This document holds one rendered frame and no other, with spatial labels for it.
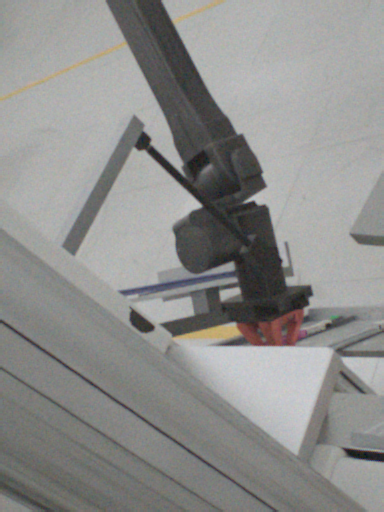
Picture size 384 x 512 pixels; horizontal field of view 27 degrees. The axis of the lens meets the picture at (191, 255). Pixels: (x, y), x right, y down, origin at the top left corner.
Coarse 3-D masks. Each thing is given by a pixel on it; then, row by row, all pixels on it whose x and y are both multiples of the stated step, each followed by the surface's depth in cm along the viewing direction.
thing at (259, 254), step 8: (256, 240) 76; (248, 248) 76; (256, 248) 76; (264, 248) 77; (248, 256) 76; (256, 256) 76; (264, 256) 77; (272, 256) 77; (256, 264) 77; (264, 264) 77; (272, 264) 77; (280, 264) 78; (264, 272) 77; (272, 272) 77
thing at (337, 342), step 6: (372, 324) 113; (378, 324) 113; (360, 330) 110; (366, 330) 111; (372, 330) 112; (378, 330) 112; (342, 336) 108; (348, 336) 108; (354, 336) 109; (360, 336) 110; (366, 336) 110; (324, 342) 106; (330, 342) 105; (336, 342) 106; (342, 342) 107; (348, 342) 108; (336, 348) 106
